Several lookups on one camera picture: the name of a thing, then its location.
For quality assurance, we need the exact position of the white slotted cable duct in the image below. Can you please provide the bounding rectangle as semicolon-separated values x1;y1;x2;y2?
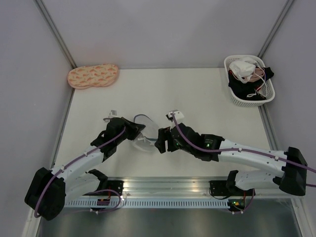
64;197;229;209

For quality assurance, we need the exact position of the pink garment in basket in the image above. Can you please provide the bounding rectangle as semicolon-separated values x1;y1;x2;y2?
248;68;265;82

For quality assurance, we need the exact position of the black garment in basket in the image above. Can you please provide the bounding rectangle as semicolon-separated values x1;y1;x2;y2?
228;67;274;101

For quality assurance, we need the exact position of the pink patterned bra case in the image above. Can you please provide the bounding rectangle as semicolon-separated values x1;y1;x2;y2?
67;64;119;89

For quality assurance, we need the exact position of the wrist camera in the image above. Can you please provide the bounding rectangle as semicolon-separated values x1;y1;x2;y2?
166;110;184;123
103;110;118;122

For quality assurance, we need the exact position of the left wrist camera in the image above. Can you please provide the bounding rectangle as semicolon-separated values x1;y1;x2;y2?
103;110;118;122

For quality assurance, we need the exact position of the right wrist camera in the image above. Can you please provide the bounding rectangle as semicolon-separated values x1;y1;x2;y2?
166;110;184;123

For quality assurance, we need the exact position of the white plastic basket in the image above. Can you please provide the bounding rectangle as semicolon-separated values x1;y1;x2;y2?
224;55;276;107

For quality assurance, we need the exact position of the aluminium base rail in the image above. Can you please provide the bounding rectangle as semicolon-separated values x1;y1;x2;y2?
34;176;304;198

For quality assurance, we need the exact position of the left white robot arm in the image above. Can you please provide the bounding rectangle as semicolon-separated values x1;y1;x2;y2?
24;117;146;221

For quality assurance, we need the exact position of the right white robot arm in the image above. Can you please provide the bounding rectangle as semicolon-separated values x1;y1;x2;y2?
155;123;308;196

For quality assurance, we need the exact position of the white bra in basket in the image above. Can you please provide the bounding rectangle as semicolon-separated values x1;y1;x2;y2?
229;56;257;83

